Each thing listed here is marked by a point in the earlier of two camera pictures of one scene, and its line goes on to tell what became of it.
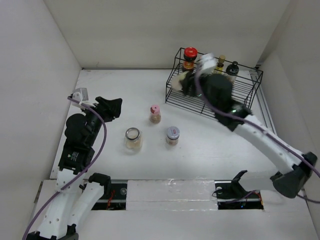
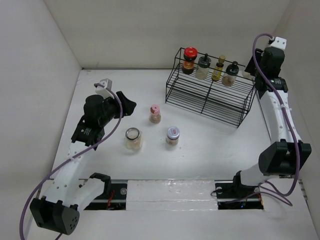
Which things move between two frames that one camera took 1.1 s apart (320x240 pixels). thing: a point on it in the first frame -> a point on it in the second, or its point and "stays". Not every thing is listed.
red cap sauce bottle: [190, 55] stays
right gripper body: [191, 81] -> [259, 54]
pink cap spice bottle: [155, 116] stays
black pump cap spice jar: [232, 70] stays
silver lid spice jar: [172, 135] stays
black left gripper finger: [113, 109] -> [128, 106]
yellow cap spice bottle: [176, 85] -> [248, 75]
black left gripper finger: [103, 101] -> [123, 98]
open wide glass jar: [133, 138] stays
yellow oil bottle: [220, 65] stays
